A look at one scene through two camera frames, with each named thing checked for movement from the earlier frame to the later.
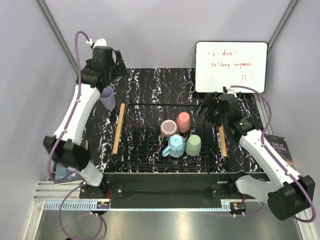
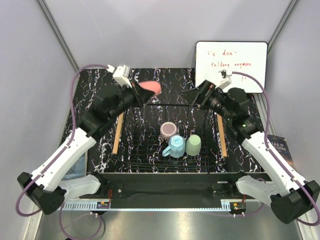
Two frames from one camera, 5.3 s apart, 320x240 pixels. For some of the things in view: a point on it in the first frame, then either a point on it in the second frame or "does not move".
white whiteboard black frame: (220, 64) does not move
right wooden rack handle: (223, 142) does not move
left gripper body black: (117, 70) to (128, 97)
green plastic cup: (193, 146) does not move
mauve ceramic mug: (168, 127) does not move
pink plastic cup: (183, 121) to (151, 85)
